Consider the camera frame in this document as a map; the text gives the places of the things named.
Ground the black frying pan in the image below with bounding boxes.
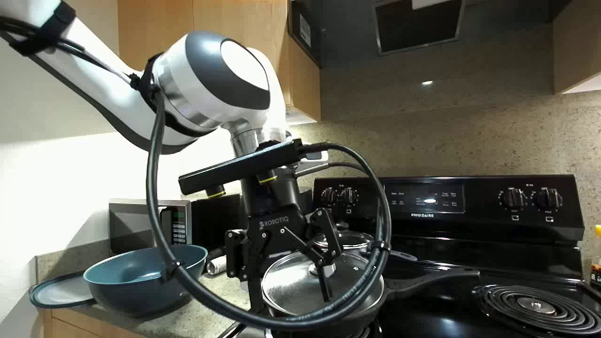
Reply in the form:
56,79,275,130
257,248,482,336

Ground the patterned paper roll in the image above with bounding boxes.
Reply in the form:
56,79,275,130
204,254,230,278

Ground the blue rimmed flat plate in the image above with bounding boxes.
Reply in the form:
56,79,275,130
26,273,97,310

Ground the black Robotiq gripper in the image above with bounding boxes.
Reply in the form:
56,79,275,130
223,171,343,314

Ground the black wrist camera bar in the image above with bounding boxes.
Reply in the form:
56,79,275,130
176,137,305,197

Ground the blue bowl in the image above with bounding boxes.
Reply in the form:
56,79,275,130
80,243,210,318

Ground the glass pan lid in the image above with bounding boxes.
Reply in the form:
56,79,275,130
258,248,384,320

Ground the black range hood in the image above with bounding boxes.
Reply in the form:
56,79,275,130
285,0,568,70

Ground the wooden wall cabinet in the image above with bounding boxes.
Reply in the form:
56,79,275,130
550,0,601,98
116,0,322,124

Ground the steel and black microwave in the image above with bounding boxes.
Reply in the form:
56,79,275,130
106,194,247,256

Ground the black stove knob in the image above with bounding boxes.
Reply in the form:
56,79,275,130
319,186,341,213
337,186,362,214
529,186,565,214
497,186,531,214

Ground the black electric stove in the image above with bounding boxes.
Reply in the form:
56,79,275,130
221,173,601,338

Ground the black coil stove burner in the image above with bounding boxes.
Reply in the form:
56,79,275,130
471,282,601,338

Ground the small glass saucepan lid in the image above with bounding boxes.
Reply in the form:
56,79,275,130
324,229,377,252

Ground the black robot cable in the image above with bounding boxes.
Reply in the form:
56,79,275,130
144,55,394,331

